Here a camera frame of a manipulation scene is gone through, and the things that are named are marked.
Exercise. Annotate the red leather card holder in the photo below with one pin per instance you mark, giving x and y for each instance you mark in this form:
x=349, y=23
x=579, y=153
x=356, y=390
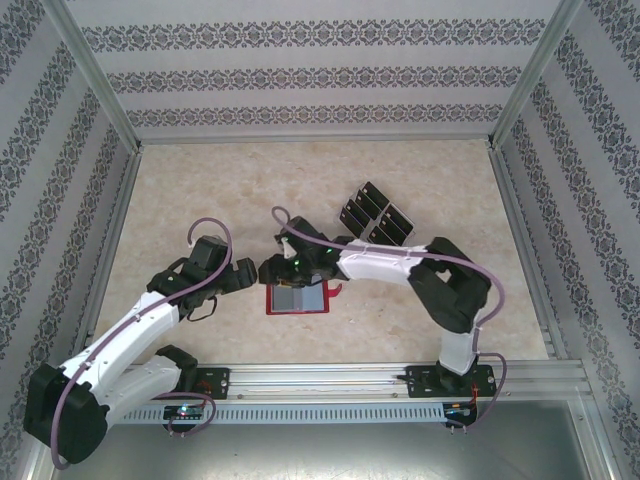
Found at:
x=300, y=300

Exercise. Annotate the black credit card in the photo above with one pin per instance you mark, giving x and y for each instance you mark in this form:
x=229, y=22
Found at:
x=386, y=235
x=365, y=206
x=398, y=221
x=378, y=196
x=354, y=219

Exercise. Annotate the clear acrylic card stand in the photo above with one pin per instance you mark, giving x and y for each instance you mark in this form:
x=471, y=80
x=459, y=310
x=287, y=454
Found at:
x=374, y=222

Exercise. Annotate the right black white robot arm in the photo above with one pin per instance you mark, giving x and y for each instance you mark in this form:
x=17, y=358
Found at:
x=380, y=265

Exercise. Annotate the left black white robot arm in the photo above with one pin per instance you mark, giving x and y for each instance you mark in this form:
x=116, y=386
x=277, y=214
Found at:
x=130, y=340

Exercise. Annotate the circuit board with green light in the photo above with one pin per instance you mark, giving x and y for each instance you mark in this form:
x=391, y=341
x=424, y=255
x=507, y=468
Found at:
x=185, y=411

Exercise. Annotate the grey sheet metal panel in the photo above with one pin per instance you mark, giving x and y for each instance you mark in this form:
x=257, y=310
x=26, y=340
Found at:
x=320, y=450

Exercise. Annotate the small circuit board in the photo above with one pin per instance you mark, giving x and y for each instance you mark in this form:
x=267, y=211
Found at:
x=460, y=410

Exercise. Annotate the aluminium table side rail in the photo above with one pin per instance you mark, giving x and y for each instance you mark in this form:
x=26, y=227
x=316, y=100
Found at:
x=117, y=220
x=515, y=220

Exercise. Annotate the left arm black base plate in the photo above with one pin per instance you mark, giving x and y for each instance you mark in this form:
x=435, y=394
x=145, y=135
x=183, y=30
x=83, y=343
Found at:
x=220, y=382

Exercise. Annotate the aluminium mounting rail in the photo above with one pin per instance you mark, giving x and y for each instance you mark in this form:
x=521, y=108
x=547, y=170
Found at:
x=320, y=380

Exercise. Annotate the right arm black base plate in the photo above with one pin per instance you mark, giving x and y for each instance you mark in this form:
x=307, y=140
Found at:
x=417, y=382

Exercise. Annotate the slanted aluminium frame post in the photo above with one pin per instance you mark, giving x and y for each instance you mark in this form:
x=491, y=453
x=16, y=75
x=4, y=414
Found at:
x=100, y=80
x=540, y=75

